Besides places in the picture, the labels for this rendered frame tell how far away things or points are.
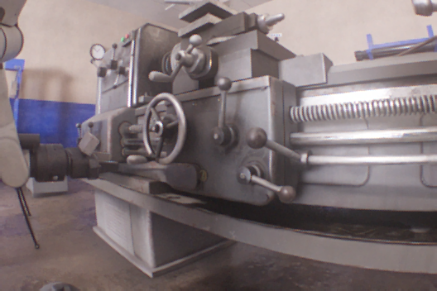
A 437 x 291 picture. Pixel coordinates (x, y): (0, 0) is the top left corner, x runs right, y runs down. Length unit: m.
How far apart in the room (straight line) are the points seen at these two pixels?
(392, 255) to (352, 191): 0.23
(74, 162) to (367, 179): 0.69
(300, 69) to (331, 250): 0.45
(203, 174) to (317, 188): 0.31
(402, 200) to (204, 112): 0.56
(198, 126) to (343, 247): 0.48
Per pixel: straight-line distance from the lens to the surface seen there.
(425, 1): 0.94
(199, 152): 0.69
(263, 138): 0.41
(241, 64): 0.61
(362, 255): 0.52
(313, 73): 0.66
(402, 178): 0.65
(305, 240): 0.54
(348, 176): 0.66
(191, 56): 0.63
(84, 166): 0.59
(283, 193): 0.46
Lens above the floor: 0.65
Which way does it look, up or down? 3 degrees up
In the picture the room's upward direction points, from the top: 1 degrees counter-clockwise
